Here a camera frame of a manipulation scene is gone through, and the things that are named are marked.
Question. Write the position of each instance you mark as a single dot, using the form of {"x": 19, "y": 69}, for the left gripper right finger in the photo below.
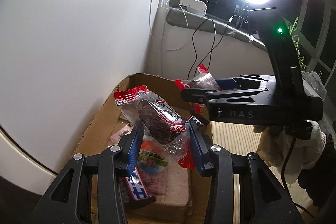
{"x": 241, "y": 181}

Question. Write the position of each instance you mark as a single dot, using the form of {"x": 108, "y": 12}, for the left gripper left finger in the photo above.
{"x": 68, "y": 198}

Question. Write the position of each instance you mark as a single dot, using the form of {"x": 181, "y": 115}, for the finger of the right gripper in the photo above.
{"x": 245, "y": 82}
{"x": 202, "y": 95}

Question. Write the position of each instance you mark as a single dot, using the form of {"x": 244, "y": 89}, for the red date snack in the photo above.
{"x": 203, "y": 80}

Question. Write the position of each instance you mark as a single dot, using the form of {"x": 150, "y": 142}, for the clear purple snack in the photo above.
{"x": 163, "y": 125}

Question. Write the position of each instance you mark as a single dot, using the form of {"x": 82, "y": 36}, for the snickers bar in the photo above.
{"x": 199, "y": 120}
{"x": 134, "y": 193}

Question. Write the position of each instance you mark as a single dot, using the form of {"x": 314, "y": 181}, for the pink small sachet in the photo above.
{"x": 120, "y": 133}

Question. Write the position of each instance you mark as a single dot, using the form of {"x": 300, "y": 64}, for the red green egg packet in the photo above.
{"x": 152, "y": 159}

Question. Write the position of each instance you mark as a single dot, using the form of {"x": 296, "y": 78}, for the striped yellow table cloth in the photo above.
{"x": 252, "y": 160}

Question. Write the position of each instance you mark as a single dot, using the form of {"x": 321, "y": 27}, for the potted spider plant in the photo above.
{"x": 293, "y": 31}

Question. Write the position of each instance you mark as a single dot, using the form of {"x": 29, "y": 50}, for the grey windowsill mat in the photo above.
{"x": 185, "y": 19}

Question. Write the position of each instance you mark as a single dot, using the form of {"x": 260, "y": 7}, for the brown cardboard box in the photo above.
{"x": 109, "y": 119}

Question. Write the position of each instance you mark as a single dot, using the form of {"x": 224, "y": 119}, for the white power strip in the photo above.
{"x": 196, "y": 7}

